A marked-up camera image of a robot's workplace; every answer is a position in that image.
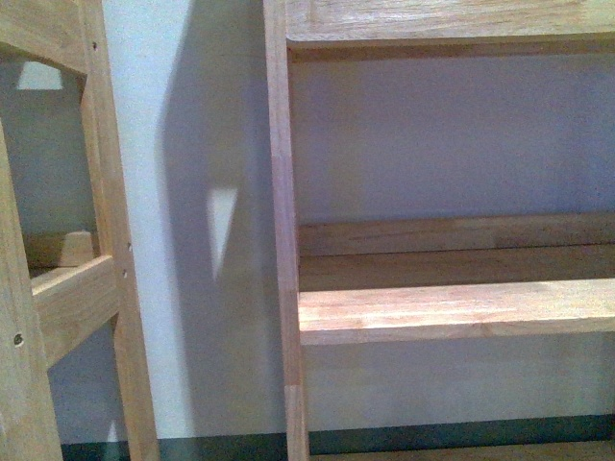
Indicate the wooden shelf unit left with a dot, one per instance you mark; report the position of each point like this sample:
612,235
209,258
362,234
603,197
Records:
58,288

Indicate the wooden shelf unit right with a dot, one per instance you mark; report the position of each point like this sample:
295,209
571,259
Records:
425,279

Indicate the wooden shelf unit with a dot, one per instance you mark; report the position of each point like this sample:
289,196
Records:
425,279
58,288

